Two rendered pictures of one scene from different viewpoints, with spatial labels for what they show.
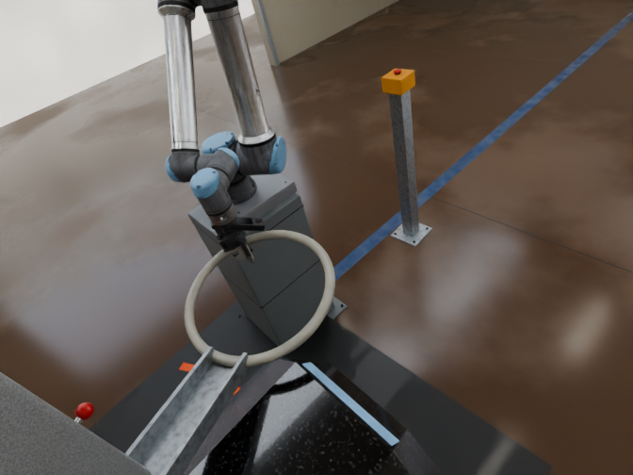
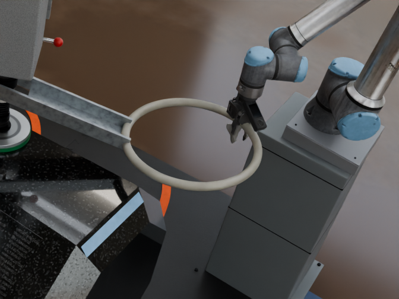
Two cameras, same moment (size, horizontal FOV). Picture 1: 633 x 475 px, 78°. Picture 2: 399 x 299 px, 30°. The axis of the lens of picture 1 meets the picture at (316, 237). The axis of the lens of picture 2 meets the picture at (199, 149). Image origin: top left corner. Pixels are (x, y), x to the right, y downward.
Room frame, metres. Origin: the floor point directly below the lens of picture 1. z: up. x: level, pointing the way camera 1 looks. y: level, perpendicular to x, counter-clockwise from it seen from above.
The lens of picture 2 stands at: (-0.47, -1.35, 2.51)
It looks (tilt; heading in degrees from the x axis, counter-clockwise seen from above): 37 degrees down; 49
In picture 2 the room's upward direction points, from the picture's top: 18 degrees clockwise
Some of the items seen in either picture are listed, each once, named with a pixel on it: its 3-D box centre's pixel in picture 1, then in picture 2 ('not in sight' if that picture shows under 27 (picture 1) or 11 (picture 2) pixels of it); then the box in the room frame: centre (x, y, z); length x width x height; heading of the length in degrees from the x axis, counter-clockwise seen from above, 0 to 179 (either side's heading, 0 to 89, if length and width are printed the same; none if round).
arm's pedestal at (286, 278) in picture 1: (268, 265); (287, 206); (1.53, 0.29, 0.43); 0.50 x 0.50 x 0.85; 31
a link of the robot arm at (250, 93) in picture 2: (221, 213); (249, 87); (1.06, 0.27, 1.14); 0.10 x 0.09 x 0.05; 2
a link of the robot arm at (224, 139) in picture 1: (224, 156); (343, 83); (1.52, 0.27, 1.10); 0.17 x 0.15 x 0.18; 68
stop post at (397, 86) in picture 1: (405, 165); not in sight; (1.89, -0.62, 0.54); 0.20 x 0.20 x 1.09; 34
